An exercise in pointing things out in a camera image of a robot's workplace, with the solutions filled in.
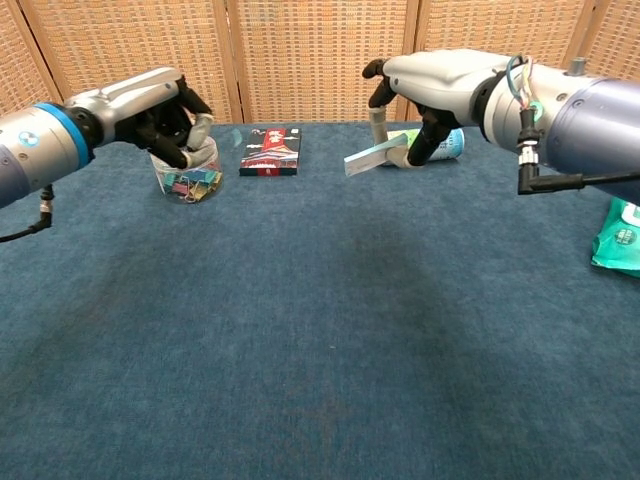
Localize white green beverage can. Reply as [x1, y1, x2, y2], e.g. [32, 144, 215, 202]
[385, 127, 466, 164]

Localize black red printed box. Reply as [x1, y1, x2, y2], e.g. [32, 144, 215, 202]
[238, 127, 303, 178]

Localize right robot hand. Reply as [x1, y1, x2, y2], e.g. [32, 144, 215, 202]
[361, 48, 512, 170]

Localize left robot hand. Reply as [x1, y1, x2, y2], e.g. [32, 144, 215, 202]
[64, 66, 217, 171]

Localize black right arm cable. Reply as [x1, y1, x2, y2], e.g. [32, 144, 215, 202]
[516, 107, 640, 197]

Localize woven rattan screen panel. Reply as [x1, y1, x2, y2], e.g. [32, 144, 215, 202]
[0, 0, 76, 119]
[4, 0, 245, 127]
[397, 0, 599, 123]
[569, 0, 640, 84]
[224, 0, 420, 125]

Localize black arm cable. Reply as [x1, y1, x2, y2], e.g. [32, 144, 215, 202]
[516, 107, 640, 197]
[0, 184, 54, 245]

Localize coloured right wrist wires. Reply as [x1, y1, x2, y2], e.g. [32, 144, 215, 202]
[504, 53, 547, 115]

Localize green wet wipes pack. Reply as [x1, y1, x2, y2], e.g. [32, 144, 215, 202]
[590, 195, 640, 279]

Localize clear jar of binder clips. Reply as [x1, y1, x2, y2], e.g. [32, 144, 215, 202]
[149, 137, 225, 205]

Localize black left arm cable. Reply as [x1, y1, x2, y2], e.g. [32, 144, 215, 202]
[0, 184, 54, 245]

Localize teal fabric tablecloth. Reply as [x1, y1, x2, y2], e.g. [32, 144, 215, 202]
[0, 115, 640, 480]

